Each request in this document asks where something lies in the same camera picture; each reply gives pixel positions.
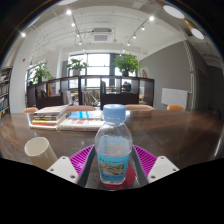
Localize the ceiling air conditioner unit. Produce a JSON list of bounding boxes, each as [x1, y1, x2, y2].
[[90, 27, 113, 43]]

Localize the small green potted plant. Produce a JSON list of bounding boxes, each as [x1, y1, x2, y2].
[[66, 58, 88, 77]]

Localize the bushy green potted plant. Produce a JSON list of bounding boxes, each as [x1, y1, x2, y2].
[[31, 63, 53, 84]]

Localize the large green potted plant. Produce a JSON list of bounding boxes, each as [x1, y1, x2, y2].
[[112, 53, 143, 78]]

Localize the thick white blue-topped book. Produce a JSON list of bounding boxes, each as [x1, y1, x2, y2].
[[59, 110, 105, 132]]

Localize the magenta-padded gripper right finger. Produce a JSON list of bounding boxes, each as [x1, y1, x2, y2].
[[130, 144, 180, 188]]

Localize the tall dark bookshelf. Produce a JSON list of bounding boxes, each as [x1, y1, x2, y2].
[[0, 65, 13, 118]]

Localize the flat round red coaster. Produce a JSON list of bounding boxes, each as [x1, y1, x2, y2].
[[103, 165, 137, 191]]

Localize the clear blue-capped water bottle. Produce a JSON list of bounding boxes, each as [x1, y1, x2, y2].
[[94, 103, 134, 185]]

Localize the ceiling lights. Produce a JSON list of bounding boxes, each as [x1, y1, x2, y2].
[[19, 0, 205, 51]]

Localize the cream white mug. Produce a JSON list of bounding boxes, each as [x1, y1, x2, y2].
[[24, 136, 58, 170]]

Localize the stack of books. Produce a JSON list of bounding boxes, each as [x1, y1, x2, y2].
[[29, 104, 70, 131]]

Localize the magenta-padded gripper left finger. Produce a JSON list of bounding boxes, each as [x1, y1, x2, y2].
[[46, 144, 98, 188]]

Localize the orange chairs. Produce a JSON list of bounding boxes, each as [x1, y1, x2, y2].
[[22, 104, 185, 114]]

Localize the low dark shelf unit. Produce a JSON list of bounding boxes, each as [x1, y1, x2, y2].
[[26, 75, 155, 110]]

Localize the white wall radiator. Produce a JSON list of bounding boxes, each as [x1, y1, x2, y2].
[[161, 87, 189, 109]]

